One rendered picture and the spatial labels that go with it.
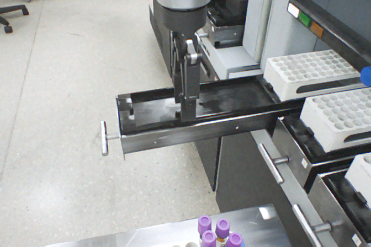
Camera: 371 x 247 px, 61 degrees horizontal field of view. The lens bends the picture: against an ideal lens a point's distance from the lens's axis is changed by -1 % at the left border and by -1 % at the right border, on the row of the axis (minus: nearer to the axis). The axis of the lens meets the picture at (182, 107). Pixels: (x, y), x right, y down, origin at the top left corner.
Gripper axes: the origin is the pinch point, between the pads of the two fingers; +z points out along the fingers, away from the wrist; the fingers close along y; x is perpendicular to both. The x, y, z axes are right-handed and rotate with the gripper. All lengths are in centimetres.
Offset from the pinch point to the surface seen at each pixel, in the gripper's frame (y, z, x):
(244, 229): -28.0, 2.9, -2.0
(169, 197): 34, 85, 0
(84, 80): 136, 84, 37
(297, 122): -8.9, 3.4, -21.2
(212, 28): 38.4, 5.7, -18.7
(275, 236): -30.0, 2.9, -5.8
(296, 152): -14.2, 6.2, -18.6
